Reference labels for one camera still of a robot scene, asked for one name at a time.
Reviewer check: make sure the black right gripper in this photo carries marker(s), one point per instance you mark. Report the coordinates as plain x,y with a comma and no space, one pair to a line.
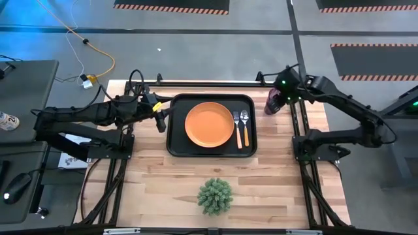
289,86

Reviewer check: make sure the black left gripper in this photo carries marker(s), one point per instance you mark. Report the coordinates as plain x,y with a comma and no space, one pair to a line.
153,104

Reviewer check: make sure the purple translucent cup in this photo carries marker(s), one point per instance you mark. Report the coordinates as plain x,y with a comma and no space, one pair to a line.
269,98

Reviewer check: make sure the orange round plate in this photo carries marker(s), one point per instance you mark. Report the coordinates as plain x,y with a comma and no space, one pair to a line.
209,124

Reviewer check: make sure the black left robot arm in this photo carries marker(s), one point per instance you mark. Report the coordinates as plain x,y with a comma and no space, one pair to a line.
88,114

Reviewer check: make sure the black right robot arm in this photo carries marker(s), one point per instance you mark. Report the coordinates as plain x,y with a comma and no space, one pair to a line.
343,104

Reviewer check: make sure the black rectangular tray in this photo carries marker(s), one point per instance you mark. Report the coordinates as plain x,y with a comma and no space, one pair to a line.
178,143

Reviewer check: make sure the white power adapter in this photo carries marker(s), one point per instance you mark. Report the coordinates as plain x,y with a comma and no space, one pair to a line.
87,84

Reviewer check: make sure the black mat with striped edge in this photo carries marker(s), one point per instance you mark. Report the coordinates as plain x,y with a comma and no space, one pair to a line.
171,4
365,4
375,60

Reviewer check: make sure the green artificial plant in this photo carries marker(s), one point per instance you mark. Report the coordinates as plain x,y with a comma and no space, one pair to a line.
215,196

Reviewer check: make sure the white printed paper sheet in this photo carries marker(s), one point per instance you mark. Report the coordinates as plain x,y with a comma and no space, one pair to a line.
70,162

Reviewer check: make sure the black stand with green light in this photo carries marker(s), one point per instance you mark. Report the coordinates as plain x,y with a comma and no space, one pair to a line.
405,150

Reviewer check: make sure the large grey desk top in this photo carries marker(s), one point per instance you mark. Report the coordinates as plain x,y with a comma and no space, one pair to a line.
26,88

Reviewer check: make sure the small grey desk top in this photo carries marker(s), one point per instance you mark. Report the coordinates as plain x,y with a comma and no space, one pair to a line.
19,156

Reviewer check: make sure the white printed can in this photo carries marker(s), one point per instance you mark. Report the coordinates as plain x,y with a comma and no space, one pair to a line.
9,121

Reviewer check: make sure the small metal caster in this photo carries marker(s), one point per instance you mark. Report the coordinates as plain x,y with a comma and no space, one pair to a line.
42,212

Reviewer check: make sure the black tool on desk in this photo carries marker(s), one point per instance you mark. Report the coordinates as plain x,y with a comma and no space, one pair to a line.
6,70

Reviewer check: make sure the black computer mouse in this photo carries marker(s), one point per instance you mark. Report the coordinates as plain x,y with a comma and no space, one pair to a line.
16,188

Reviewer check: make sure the black metal table frame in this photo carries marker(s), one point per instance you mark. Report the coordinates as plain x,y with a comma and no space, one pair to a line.
212,84

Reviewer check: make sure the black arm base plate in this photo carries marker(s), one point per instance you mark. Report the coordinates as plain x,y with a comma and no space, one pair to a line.
111,151
313,156

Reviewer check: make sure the silver metal bracket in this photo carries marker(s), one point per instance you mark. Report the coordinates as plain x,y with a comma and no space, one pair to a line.
121,231
304,232

